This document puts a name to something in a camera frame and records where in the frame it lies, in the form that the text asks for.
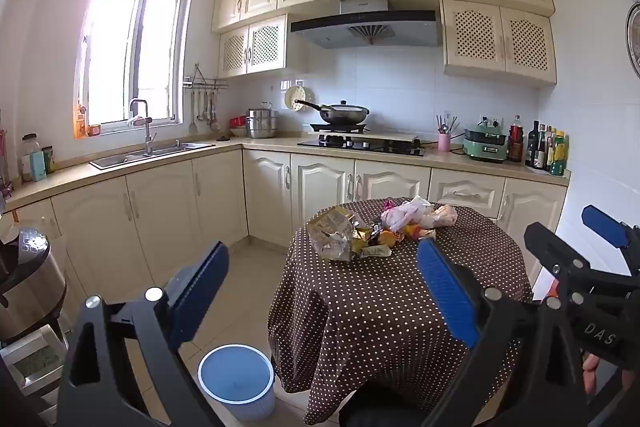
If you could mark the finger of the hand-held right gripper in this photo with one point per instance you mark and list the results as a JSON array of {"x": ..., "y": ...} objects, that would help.
[
  {"x": 602, "y": 224},
  {"x": 550, "y": 249}
]

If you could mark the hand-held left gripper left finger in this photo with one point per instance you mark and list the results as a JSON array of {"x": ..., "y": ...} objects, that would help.
[{"x": 200, "y": 287}]

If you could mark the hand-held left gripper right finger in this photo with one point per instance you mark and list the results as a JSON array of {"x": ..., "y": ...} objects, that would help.
[{"x": 447, "y": 292}]

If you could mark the orange white plastic wrapper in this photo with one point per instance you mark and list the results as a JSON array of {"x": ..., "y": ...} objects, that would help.
[{"x": 442, "y": 216}]

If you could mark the yellow red snack wrapper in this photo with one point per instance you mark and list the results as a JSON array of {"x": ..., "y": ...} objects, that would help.
[{"x": 386, "y": 238}]

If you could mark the white plastic bag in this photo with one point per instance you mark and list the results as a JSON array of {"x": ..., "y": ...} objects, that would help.
[{"x": 407, "y": 212}]

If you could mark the blue plastic waste bin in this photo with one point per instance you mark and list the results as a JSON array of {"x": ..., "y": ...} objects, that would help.
[{"x": 235, "y": 382}]

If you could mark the pink foil wrapper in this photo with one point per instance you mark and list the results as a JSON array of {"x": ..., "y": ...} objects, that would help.
[{"x": 389, "y": 205}]

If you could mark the gold snack bag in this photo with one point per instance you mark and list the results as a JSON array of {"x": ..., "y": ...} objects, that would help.
[{"x": 327, "y": 232}]

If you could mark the person's right hand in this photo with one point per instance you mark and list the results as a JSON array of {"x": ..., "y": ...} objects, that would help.
[{"x": 595, "y": 374}]

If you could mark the brown polka dot tablecloth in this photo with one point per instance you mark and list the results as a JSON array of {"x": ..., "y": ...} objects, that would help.
[{"x": 370, "y": 307}]

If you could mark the dark glass bottle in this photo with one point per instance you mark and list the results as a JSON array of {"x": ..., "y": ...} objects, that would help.
[{"x": 531, "y": 147}]

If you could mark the red label soda bottle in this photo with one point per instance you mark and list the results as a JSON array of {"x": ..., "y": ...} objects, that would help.
[{"x": 515, "y": 142}]

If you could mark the green electric cooker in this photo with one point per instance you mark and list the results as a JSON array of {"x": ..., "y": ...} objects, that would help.
[{"x": 484, "y": 149}]

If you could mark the person's dark trousers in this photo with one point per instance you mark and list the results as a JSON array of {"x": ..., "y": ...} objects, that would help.
[{"x": 380, "y": 407}]

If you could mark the stainless steel sink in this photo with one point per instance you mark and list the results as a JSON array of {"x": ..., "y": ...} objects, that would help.
[{"x": 150, "y": 152}]

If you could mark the pink utensil holder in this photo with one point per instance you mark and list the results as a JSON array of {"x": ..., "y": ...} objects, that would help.
[{"x": 444, "y": 142}]

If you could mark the cream base kitchen cabinets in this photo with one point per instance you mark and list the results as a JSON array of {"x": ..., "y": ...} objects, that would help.
[{"x": 320, "y": 179}]

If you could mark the bundle of chopsticks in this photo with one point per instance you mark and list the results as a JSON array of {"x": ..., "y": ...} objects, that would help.
[{"x": 445, "y": 127}]

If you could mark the hanging metal spatula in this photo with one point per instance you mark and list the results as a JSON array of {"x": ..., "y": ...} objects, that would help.
[{"x": 193, "y": 124}]

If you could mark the hanging metal skimmer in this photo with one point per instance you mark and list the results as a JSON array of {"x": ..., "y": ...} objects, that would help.
[{"x": 214, "y": 124}]

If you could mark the red bowl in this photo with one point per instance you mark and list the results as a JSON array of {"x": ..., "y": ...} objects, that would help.
[{"x": 237, "y": 122}]

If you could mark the black gas stove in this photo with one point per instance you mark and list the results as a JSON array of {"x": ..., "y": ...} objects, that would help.
[{"x": 360, "y": 147}]

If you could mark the silver pressure cooker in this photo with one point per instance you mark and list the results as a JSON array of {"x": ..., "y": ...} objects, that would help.
[{"x": 30, "y": 292}]

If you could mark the hanging metal ladle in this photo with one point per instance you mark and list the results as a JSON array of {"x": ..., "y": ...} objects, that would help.
[{"x": 201, "y": 114}]

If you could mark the stainless steel steamer pot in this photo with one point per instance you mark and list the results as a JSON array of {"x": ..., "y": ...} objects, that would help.
[{"x": 261, "y": 124}]

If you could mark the round metal steamer rack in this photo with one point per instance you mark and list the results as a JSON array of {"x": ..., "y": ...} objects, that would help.
[{"x": 635, "y": 42}]

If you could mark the teal box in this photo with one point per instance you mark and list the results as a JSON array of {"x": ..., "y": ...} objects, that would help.
[{"x": 38, "y": 167}]

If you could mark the orange bottle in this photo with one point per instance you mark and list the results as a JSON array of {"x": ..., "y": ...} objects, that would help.
[{"x": 80, "y": 122}]

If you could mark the black wok with lid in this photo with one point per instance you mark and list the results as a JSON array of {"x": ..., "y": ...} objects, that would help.
[{"x": 345, "y": 113}]

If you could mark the cream dotted plate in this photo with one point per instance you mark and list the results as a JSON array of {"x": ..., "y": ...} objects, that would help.
[{"x": 291, "y": 97}]

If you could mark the glass jar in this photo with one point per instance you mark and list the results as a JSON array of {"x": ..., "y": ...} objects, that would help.
[{"x": 27, "y": 152}]

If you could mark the kitchen window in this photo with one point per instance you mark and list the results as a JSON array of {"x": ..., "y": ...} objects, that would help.
[{"x": 125, "y": 47}]

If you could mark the black range hood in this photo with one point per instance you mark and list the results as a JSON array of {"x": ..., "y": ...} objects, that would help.
[{"x": 365, "y": 29}]

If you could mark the white wall outlet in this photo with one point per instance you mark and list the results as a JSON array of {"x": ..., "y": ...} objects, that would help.
[{"x": 495, "y": 123}]

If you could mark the metal utensil wall rack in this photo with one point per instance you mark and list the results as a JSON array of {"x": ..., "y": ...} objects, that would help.
[{"x": 205, "y": 83}]

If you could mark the cream lattice door wall cabinet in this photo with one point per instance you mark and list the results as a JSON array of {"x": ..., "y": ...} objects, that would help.
[
  {"x": 262, "y": 44},
  {"x": 500, "y": 39}
]

